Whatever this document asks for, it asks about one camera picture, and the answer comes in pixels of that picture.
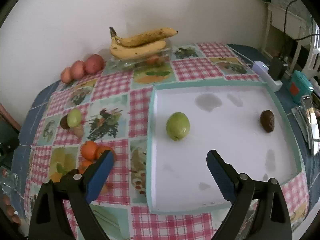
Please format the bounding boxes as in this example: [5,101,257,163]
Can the pink board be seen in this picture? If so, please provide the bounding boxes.
[0,102,22,133]

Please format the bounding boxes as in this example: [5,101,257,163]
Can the teal box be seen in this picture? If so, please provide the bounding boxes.
[287,70,314,104]

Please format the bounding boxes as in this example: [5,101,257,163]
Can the small red apple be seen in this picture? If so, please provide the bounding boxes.
[61,67,73,84]

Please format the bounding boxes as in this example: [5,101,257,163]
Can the pink checked printed tablecloth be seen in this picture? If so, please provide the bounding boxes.
[24,42,310,240]

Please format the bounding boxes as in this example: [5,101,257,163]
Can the small green guava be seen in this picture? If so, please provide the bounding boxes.
[67,109,83,128]

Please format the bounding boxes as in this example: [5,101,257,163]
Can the large red apple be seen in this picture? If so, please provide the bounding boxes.
[84,54,105,75]

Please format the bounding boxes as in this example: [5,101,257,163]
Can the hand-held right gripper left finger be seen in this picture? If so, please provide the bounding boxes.
[29,149,115,240]

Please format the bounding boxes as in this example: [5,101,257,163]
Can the black power adapter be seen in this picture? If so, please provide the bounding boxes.
[269,56,285,80]

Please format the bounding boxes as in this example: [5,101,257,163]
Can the tan kiwi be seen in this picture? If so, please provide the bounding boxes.
[72,125,84,138]

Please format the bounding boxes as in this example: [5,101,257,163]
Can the white shelf unit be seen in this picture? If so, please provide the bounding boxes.
[261,2,320,77]

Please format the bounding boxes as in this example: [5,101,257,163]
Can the clear plastic container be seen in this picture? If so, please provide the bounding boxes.
[107,45,173,72]

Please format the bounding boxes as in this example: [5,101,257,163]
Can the white tray with teal rim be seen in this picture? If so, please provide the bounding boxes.
[145,82,306,215]

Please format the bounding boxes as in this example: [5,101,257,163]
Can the black cable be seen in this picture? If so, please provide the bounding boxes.
[283,0,320,41]

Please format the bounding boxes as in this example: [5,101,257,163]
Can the medium red apple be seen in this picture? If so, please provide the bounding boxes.
[70,60,86,79]

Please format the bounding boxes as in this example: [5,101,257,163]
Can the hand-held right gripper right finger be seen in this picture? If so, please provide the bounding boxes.
[206,149,293,240]

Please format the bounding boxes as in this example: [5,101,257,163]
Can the white power strip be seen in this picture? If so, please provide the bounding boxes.
[252,61,283,92]

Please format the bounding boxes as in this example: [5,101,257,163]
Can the orange tangerine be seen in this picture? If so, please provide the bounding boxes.
[79,159,94,174]
[96,146,116,160]
[80,141,98,160]

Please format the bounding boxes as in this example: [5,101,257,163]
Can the large green guava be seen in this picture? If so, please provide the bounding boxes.
[166,112,190,141]

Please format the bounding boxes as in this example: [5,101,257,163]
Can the long spotted yellow banana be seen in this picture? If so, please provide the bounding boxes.
[109,27,179,47]

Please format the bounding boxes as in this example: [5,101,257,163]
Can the clear plastic bag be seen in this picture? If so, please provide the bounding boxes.
[0,169,22,224]

